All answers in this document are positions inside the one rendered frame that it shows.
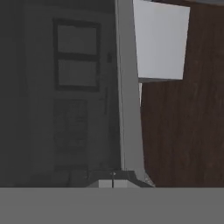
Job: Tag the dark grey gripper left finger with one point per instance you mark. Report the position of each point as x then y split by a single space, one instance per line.
100 177

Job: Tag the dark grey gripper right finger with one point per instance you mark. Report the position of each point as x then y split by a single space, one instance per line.
124 177

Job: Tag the dark grey panelled cabinet front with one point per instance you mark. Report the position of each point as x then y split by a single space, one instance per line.
35 96

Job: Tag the white box cabinet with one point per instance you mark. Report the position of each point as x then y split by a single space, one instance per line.
160 40

